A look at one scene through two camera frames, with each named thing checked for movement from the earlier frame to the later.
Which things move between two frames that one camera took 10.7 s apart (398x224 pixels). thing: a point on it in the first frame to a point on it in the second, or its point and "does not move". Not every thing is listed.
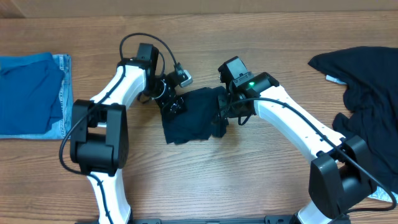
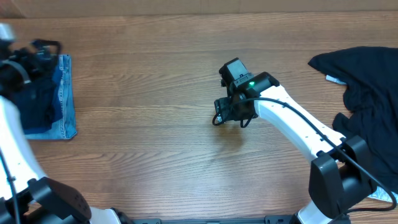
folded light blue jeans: (61, 129) does not move
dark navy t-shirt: (196, 123) to (33, 102)
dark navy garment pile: (370, 74) does not move
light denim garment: (377, 193) does not move
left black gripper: (173, 106) to (43, 50)
